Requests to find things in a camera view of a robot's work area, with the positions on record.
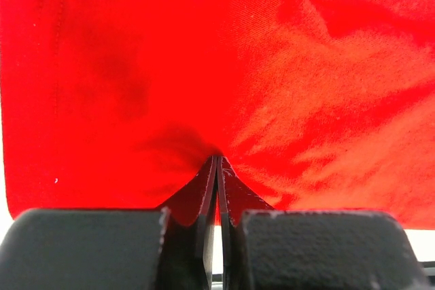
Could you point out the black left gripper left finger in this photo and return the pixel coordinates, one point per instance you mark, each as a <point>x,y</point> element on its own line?
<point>168,247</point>

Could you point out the red t shirt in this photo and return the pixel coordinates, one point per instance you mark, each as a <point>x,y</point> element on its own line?
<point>317,104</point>

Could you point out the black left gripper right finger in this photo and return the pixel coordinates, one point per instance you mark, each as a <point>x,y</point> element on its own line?
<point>264,248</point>

